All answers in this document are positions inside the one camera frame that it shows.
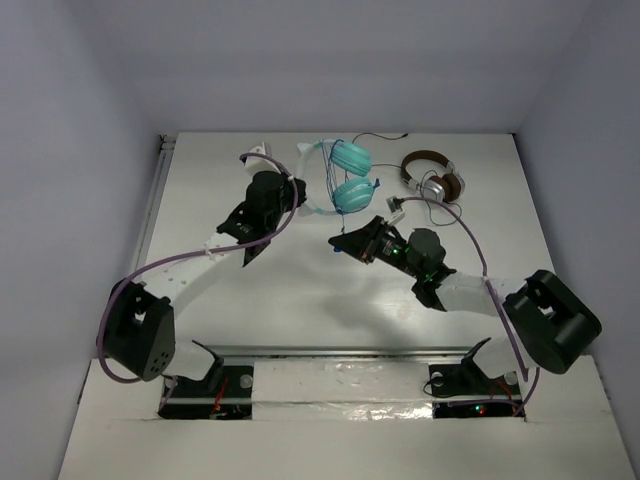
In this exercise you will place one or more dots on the aluminium rail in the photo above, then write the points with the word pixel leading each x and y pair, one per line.
pixel 167 143
pixel 338 352

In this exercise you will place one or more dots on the brown silver headphones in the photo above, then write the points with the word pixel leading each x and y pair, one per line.
pixel 445 187

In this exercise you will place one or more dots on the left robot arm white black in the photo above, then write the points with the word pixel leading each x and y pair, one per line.
pixel 136 340

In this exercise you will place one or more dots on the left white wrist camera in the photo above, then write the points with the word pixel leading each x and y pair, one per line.
pixel 261 151

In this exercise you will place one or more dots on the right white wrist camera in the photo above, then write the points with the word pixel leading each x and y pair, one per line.
pixel 395 206

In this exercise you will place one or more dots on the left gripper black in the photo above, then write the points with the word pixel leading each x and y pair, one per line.
pixel 292 189

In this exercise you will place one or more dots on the aluminium rail left side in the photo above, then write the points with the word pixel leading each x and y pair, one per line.
pixel 167 143

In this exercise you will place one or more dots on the aluminium rail front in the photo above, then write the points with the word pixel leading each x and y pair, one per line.
pixel 338 352

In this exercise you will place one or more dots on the teal cat-ear headphones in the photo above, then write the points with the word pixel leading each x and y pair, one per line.
pixel 347 167

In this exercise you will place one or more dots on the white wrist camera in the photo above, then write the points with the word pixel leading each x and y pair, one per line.
pixel 261 151
pixel 395 206

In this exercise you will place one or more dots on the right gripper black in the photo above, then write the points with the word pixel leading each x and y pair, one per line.
pixel 364 243

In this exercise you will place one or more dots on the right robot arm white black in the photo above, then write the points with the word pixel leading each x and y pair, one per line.
pixel 547 326

